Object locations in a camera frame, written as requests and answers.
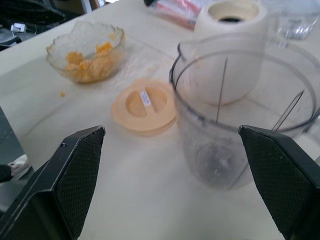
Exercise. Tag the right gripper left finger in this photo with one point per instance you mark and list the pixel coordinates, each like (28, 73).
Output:
(67, 180)

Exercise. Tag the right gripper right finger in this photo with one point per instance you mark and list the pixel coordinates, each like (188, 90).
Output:
(285, 175)

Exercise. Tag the clear blender jar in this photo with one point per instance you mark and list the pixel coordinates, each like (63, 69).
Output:
(200, 140)

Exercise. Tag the beige blender lid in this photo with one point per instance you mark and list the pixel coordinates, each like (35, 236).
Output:
(140, 117)

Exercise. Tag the clear scalloped glass bowl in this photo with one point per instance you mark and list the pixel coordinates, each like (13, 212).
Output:
(62, 50)

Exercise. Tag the clear crinkled plastic bag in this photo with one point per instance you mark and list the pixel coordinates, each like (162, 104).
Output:
(295, 20)

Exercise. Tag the plastic bag with red print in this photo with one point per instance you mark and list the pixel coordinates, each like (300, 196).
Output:
(175, 12)

